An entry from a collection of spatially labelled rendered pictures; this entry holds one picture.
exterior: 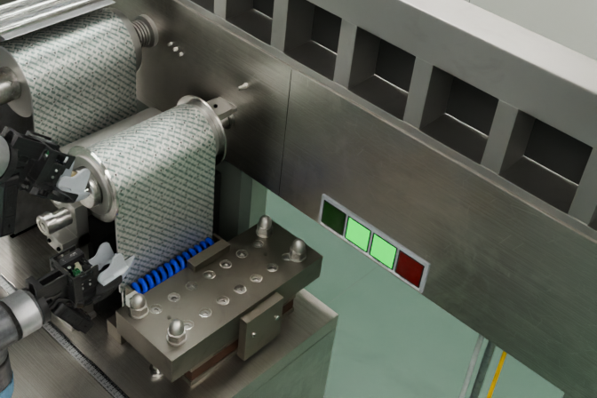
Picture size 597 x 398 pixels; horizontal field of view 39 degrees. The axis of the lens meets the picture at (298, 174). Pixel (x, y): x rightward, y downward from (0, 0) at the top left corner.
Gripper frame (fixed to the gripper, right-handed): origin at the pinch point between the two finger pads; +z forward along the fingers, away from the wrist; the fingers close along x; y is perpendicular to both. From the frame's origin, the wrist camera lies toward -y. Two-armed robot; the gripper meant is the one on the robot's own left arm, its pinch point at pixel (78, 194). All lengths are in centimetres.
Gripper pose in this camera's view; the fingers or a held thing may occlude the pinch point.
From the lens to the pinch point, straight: 150.3
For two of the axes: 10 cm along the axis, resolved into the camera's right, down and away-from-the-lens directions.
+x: -7.3, -4.8, 4.9
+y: 5.1, -8.6, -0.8
